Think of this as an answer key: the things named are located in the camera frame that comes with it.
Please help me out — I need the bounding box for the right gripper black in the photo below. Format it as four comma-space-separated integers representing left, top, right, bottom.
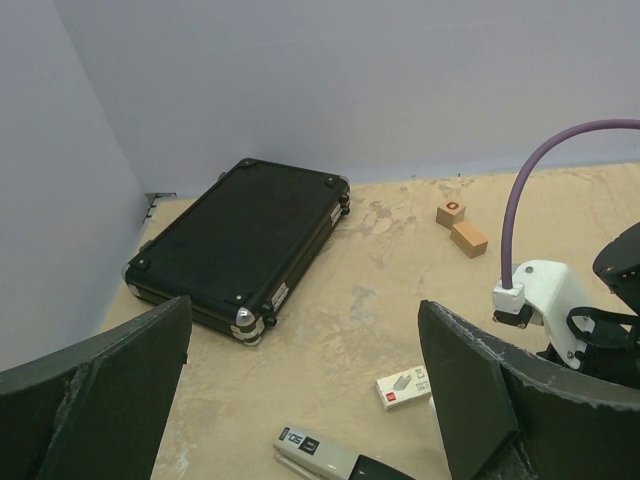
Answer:
566, 307, 639, 388

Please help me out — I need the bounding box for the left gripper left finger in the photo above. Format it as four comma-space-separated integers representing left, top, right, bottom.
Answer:
1, 296, 192, 479

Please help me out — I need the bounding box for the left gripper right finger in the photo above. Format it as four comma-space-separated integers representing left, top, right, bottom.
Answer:
418, 300, 639, 479

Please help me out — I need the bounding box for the grey metal stapler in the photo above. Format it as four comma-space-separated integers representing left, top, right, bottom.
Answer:
272, 424, 416, 480

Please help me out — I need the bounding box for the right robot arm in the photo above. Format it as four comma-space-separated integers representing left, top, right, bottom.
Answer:
566, 224, 639, 389

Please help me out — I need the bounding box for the plain wooden block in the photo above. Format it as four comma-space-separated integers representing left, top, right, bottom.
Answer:
450, 221, 488, 258

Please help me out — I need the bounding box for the wooden cube with circle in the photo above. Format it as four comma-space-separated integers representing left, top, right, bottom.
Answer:
436, 200, 466, 229

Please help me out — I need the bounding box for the black hard case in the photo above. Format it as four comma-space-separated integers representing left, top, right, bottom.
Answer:
123, 158, 350, 346

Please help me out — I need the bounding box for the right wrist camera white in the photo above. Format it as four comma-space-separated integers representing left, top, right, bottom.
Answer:
492, 260, 592, 370

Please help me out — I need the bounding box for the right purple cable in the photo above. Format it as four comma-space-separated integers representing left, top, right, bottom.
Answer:
499, 118, 640, 291

